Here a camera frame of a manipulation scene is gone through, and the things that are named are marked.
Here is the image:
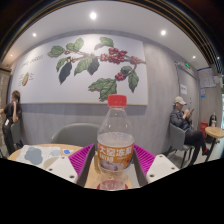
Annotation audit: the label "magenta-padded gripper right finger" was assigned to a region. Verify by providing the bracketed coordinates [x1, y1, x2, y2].
[132, 143, 180, 187]

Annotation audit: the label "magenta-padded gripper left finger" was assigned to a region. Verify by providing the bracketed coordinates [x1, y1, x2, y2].
[44, 143, 98, 188]

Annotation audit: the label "clear red-capped drink bottle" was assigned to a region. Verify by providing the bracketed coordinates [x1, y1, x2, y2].
[96, 94, 136, 191]

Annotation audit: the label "white sheet with grey print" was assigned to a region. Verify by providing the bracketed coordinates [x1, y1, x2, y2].
[15, 144, 63, 168]

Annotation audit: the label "grey chair with black legs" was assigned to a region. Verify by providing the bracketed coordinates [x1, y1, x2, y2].
[168, 123, 195, 169]

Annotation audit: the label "small tan wooden block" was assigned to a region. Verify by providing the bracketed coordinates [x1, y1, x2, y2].
[93, 150, 100, 173]

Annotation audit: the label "grey armchair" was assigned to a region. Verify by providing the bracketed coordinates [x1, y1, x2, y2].
[9, 121, 24, 150]
[50, 122, 101, 148]

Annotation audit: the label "flat round red coaster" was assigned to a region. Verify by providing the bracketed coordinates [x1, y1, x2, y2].
[96, 181, 130, 191]

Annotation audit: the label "person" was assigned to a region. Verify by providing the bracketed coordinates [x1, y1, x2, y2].
[169, 96, 212, 167]
[0, 89, 24, 156]

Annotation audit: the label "red bin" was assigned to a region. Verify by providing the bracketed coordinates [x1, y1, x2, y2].
[199, 121, 209, 138]

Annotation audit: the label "round wooden side table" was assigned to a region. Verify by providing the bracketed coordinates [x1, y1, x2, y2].
[203, 125, 224, 163]

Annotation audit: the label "white paper on door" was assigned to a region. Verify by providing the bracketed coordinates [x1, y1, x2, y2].
[179, 83, 188, 96]

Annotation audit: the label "round ceiling lights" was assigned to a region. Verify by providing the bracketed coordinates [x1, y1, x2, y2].
[31, 11, 198, 61]

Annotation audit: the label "coffee plant wall mural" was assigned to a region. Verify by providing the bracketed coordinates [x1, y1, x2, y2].
[15, 33, 149, 107]

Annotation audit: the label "white wall notice board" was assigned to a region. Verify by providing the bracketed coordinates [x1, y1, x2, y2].
[197, 67, 218, 89]

